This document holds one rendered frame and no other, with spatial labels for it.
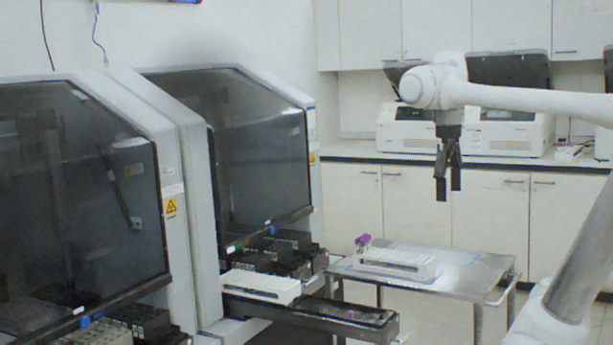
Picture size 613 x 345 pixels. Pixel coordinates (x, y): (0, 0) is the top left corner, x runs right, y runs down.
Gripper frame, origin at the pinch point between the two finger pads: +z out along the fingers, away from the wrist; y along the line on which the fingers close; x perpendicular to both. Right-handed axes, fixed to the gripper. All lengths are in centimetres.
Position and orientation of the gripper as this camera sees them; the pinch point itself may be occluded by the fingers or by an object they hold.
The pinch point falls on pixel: (448, 192)
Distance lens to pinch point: 178.3
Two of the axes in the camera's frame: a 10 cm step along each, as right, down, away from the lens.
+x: -8.5, -0.6, 5.2
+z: 0.5, 9.8, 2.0
